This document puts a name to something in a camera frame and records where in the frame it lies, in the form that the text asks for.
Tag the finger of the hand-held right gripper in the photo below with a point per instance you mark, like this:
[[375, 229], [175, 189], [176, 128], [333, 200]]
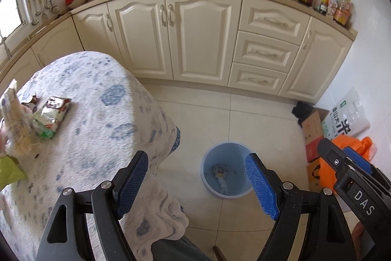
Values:
[[359, 158], [328, 152]]

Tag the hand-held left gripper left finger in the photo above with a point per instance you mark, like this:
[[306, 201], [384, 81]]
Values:
[[132, 184]]

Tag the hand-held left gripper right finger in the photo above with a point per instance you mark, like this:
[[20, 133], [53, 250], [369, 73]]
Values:
[[262, 187]]

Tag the blue plastic trash bin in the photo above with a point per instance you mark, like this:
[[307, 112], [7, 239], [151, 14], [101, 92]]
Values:
[[210, 163]]

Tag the yellow snack bag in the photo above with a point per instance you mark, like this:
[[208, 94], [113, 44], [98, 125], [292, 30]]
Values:
[[9, 172]]

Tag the orange plastic bag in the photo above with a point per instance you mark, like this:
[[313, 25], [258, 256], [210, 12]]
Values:
[[342, 141]]

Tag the white paper scrap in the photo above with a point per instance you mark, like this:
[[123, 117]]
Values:
[[225, 186]]

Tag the white rice bag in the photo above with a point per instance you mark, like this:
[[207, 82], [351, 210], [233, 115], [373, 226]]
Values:
[[345, 117]]

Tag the small printed wrapper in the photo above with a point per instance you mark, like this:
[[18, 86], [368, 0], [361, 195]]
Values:
[[220, 170]]

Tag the black floor object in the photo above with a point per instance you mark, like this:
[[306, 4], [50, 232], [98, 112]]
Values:
[[302, 109]]

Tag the grey cloth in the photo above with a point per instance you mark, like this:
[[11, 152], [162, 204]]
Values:
[[174, 250]]

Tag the brown wooden leg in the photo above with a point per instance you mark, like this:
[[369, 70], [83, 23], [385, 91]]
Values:
[[219, 253]]

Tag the round table, blue-white cloth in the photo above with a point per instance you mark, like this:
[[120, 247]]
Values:
[[91, 114]]

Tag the cream cabinet drawer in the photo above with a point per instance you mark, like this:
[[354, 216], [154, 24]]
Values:
[[258, 79], [265, 51], [275, 19]]

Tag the green white snack packet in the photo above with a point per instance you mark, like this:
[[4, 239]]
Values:
[[42, 131]]

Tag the silver red snack packet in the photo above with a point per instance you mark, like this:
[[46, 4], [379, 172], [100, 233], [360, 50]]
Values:
[[56, 108]]

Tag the clear beige noodle packet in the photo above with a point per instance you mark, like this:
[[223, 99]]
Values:
[[15, 123]]

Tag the clear seasoning bottle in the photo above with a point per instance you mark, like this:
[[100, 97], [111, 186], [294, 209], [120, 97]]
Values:
[[334, 5]]

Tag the green label bottle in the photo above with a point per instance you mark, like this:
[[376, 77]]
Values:
[[326, 1]]

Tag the cream kitchen base cabinet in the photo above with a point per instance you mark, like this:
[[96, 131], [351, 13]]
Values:
[[198, 34]]

